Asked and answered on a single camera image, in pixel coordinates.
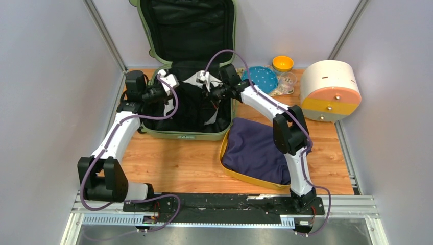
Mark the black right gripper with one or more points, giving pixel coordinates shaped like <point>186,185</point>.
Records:
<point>211,95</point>

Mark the green hard-shell suitcase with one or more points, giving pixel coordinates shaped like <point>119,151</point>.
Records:
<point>187,37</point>

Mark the black garment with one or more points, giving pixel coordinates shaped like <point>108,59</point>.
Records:
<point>194,114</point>

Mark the navy blue garment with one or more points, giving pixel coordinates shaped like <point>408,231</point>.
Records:
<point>251,151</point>

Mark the yellow plastic basin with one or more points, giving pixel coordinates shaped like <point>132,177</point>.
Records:
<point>244,178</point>

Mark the white and orange drawer cabinet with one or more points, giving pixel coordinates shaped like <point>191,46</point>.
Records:
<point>329,91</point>

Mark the white garment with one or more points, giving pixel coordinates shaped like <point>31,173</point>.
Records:
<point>172,105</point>

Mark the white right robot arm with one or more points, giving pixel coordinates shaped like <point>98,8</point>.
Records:
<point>290,133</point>

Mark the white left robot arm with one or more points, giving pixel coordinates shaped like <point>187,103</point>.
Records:
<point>101,175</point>

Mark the floral placemat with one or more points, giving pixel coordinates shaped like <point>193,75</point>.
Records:
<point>275,91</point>

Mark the blue polka dot plate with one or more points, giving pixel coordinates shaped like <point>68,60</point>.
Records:
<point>264,78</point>

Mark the small yellow bowl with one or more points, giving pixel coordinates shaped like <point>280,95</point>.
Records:
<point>282,63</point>

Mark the clear drinking glass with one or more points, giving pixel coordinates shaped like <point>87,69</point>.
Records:
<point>287,81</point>

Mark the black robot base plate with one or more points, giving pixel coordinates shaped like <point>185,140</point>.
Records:
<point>232,209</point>

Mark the aluminium frame rail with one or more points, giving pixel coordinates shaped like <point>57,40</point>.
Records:
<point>336,206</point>

